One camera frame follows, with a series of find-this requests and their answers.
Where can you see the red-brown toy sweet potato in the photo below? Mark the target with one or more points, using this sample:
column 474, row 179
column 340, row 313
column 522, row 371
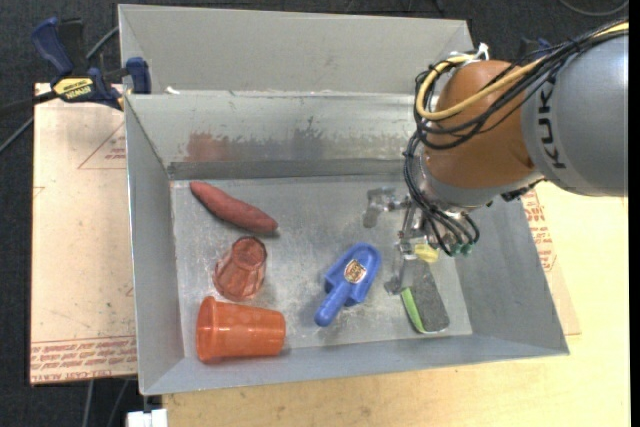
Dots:
column 232, row 210

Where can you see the grey metal bin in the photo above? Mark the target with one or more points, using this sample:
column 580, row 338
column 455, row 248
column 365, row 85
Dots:
column 310, row 215

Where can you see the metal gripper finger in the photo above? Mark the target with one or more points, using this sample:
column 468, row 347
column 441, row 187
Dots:
column 407, row 260
column 381, row 199

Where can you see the small yellow piece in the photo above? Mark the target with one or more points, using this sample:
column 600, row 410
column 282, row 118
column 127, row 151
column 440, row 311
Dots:
column 428, row 254

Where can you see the orange plastic cup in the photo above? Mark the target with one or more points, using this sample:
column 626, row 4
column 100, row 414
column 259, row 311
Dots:
column 240, row 330

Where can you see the clear pink glass cup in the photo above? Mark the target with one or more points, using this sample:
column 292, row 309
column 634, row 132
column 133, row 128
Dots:
column 241, row 270

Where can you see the grey pad with green edge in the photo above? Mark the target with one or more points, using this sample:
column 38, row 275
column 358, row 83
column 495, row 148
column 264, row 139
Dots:
column 430, row 305

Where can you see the blue plastic scoop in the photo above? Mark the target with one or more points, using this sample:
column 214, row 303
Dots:
column 350, row 275

